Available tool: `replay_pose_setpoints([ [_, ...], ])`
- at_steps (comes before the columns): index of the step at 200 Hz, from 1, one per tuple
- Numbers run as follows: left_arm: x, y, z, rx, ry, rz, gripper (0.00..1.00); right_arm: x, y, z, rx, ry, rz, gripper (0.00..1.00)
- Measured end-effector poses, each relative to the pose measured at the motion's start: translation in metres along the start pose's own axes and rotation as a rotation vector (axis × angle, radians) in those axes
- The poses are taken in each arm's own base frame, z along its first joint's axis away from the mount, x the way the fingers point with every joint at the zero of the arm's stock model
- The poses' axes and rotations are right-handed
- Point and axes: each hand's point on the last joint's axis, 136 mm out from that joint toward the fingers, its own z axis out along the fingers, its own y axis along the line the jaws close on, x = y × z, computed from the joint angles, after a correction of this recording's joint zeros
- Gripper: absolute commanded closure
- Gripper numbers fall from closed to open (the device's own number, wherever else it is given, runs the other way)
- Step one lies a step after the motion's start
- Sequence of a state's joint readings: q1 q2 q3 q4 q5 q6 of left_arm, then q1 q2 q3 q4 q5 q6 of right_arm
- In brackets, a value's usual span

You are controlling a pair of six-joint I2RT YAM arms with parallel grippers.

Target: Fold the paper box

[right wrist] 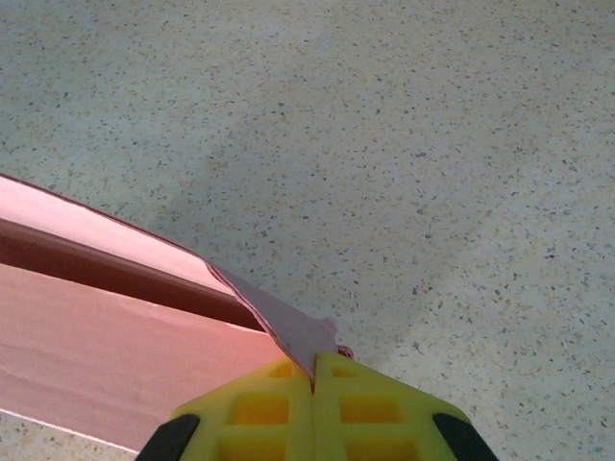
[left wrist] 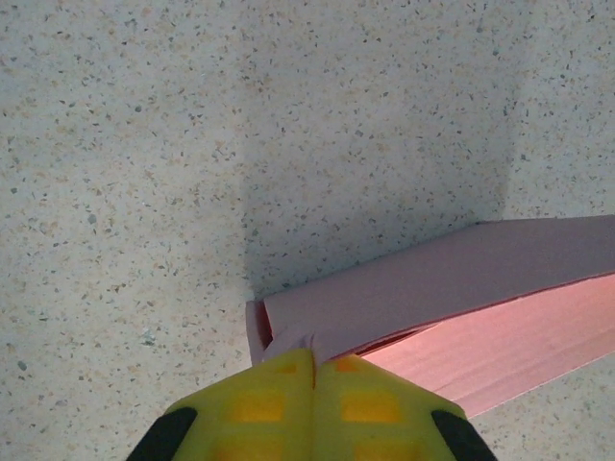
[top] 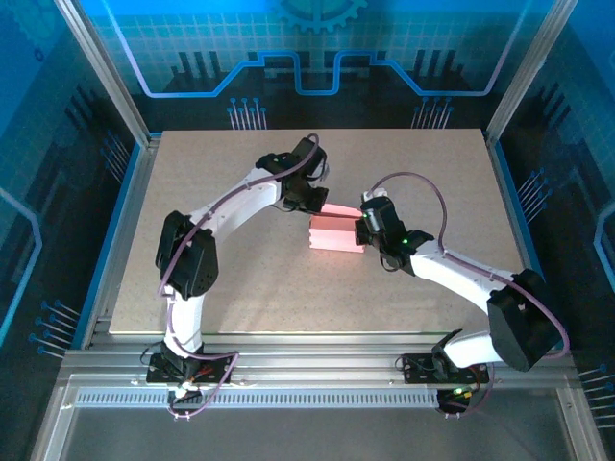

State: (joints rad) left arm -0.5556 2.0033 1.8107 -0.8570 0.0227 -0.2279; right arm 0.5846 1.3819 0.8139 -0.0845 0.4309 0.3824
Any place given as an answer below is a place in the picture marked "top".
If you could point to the pink paper box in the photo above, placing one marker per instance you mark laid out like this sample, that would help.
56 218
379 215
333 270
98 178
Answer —
336 233

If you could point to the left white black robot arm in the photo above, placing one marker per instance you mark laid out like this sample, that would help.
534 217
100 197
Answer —
185 259

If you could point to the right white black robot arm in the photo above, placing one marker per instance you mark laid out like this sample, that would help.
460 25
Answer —
523 322

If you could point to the blue table edge strip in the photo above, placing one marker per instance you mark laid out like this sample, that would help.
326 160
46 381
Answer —
109 240
510 192

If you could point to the black round connector with LEDs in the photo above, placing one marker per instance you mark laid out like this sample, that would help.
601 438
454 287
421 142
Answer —
449 405

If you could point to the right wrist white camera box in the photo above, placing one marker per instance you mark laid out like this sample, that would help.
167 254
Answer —
372 196

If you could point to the long aluminium frame rail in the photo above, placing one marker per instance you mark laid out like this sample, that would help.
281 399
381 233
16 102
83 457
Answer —
312 357

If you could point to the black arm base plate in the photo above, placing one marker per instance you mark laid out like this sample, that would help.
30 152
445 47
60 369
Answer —
218 372
418 370

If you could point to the short aluminium side rail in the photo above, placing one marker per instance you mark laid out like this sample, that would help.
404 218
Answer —
130 216

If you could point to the aluminium corner post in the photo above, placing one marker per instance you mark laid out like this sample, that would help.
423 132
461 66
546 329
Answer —
108 72
528 72

